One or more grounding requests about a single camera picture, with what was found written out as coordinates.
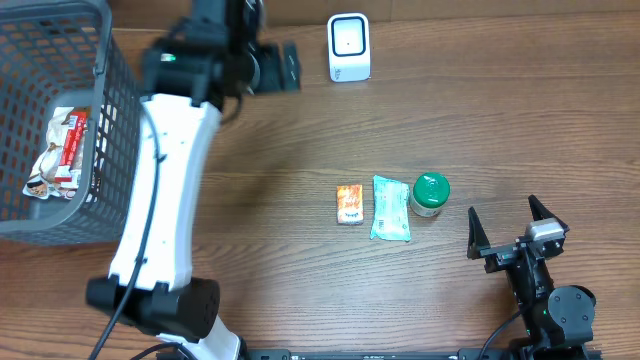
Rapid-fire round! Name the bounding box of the white barcode scanner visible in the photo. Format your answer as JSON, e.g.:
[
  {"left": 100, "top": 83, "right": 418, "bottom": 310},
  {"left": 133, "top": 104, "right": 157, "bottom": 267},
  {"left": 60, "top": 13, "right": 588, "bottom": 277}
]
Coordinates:
[{"left": 327, "top": 12, "right": 371, "bottom": 83}]

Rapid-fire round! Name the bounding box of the teal tissue packet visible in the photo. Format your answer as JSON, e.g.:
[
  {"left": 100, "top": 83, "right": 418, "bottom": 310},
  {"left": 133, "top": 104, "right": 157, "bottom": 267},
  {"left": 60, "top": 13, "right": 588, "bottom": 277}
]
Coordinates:
[{"left": 370, "top": 175, "right": 411, "bottom": 242}]

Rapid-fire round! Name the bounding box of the green lid jar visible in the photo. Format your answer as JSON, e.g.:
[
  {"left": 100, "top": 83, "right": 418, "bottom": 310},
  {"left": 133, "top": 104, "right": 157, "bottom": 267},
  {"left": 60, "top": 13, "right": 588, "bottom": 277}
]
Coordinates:
[{"left": 409, "top": 172, "right": 451, "bottom": 217}]

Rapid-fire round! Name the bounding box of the red candy bar wrapper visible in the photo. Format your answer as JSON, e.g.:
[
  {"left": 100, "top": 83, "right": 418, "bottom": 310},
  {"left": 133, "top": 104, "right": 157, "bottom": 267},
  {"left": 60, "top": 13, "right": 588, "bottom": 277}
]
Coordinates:
[{"left": 54, "top": 108, "right": 89, "bottom": 183}]

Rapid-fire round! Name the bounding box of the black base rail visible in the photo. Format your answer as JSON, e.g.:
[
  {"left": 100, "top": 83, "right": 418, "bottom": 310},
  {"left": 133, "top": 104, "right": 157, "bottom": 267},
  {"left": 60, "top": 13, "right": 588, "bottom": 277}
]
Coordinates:
[{"left": 154, "top": 347, "right": 604, "bottom": 360}]

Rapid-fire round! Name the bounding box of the beige snack pouch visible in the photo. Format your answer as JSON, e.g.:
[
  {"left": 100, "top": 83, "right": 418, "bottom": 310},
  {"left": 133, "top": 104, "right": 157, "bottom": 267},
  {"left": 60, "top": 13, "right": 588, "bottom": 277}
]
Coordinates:
[{"left": 22, "top": 107, "right": 91, "bottom": 200}]

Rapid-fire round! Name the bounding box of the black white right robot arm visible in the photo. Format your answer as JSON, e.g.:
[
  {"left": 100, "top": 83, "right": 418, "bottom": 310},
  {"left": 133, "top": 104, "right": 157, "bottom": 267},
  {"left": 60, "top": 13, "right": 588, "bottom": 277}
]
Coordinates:
[{"left": 459, "top": 195, "right": 601, "bottom": 359}]

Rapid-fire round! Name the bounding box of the grey plastic mesh basket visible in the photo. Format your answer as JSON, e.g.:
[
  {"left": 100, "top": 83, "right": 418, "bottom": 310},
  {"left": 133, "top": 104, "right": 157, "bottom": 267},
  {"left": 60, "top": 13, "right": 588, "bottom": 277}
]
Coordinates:
[{"left": 1, "top": 1, "right": 141, "bottom": 246}]

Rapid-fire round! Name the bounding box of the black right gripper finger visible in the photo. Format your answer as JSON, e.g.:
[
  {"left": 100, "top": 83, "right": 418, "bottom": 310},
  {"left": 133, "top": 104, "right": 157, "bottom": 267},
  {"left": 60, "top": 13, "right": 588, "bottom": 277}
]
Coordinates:
[
  {"left": 467, "top": 207, "right": 490, "bottom": 260},
  {"left": 528, "top": 195, "right": 570, "bottom": 231}
]

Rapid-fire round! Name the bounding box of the orange small packet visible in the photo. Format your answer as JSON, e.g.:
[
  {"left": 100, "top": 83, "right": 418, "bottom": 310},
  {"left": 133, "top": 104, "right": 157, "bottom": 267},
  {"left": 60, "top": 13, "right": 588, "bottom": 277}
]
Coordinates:
[{"left": 336, "top": 184, "right": 364, "bottom": 225}]

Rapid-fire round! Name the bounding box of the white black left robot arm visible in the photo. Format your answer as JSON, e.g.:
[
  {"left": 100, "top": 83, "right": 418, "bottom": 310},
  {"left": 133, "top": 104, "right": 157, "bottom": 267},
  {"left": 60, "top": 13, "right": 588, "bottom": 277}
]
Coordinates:
[{"left": 86, "top": 0, "right": 301, "bottom": 360}]

